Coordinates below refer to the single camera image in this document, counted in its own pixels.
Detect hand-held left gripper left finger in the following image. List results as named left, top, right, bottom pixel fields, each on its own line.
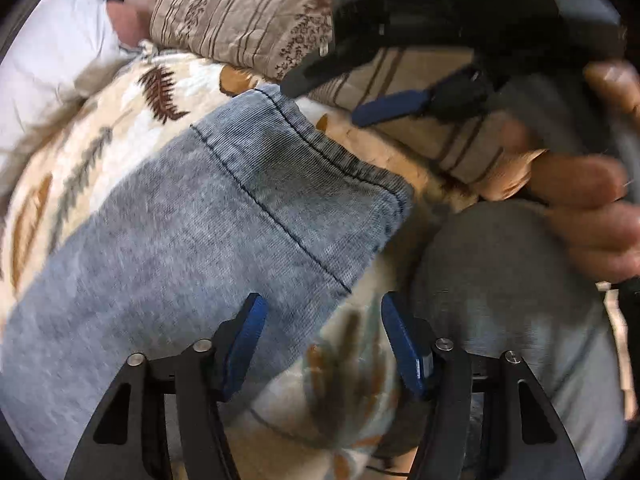
left=64, top=292, right=268, bottom=480

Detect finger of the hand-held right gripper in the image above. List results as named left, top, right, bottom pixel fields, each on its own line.
left=350, top=66, right=498, bottom=128
left=279, top=42, right=386, bottom=99

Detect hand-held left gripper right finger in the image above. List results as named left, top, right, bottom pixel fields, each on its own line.
left=381, top=292, right=586, bottom=480

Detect grey denim pants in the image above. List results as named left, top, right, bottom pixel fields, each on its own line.
left=0, top=85, right=414, bottom=480

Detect person's right hand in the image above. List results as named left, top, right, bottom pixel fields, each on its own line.
left=479, top=59, right=640, bottom=283

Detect leaf print blanket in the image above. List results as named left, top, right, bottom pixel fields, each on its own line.
left=0, top=52, right=483, bottom=480

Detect striped floral pillow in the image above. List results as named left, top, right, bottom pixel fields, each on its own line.
left=149, top=0, right=553, bottom=186

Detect person's grey-trousered knee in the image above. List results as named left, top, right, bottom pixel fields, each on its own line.
left=385, top=199, right=630, bottom=476

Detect brown padded headboard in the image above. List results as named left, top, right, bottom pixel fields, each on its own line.
left=107, top=0, right=168, bottom=47

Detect grey pillow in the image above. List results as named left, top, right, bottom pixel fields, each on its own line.
left=0, top=0, right=166, bottom=183

